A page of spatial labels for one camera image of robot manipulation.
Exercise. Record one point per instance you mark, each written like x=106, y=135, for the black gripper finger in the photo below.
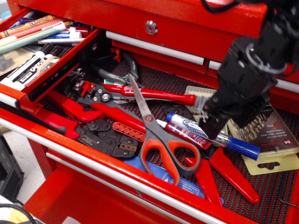
x=211, y=124

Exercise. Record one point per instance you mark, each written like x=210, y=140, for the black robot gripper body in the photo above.
x=244, y=89

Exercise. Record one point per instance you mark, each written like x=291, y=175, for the blue capped white marker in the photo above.
x=242, y=147

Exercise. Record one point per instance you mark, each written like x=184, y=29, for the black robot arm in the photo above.
x=278, y=43

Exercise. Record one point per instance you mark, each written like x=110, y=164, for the black red drawer liner mat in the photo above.
x=94, y=188

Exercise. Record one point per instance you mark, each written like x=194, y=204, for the silver drawer lock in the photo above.
x=151, y=27

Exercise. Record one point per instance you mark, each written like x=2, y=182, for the open red small drawer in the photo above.
x=28, y=98

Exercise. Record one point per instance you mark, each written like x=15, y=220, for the small clear bit case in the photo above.
x=224, y=130

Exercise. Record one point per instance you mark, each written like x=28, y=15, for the clear drill bit case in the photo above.
x=201, y=94

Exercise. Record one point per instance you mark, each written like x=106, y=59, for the red threadlocker tube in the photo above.
x=185, y=134

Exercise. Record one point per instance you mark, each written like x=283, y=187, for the blue plastic package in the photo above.
x=158, y=171

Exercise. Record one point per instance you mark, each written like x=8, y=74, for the yellowish drill bit set box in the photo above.
x=278, y=146

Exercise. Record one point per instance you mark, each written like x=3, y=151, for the red tool chest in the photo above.
x=183, y=25

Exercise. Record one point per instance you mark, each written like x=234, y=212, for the black hex key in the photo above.
x=282, y=190

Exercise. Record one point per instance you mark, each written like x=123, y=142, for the black ratchet crimper tool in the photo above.
x=91, y=130

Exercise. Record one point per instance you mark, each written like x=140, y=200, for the red white marker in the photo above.
x=85, y=31

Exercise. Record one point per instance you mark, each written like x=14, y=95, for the white blue label marker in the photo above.
x=65, y=35

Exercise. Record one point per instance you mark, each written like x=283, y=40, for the black expo marker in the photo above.
x=40, y=67
x=21, y=70

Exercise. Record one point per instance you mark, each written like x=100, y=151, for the green grey long tube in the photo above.
x=17, y=43

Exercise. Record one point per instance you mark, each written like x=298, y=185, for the orange crayons box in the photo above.
x=27, y=25

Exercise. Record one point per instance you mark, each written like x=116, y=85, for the black plastic crate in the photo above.
x=11, y=175

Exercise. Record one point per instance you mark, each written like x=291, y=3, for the red handled crimping pliers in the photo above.
x=214, y=157

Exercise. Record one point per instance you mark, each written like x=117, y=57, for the red grey handled scissors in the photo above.
x=166, y=143

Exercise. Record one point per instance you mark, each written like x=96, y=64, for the red handled wire stripper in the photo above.
x=84, y=100

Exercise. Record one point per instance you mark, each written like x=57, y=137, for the grey handled pliers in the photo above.
x=122, y=78

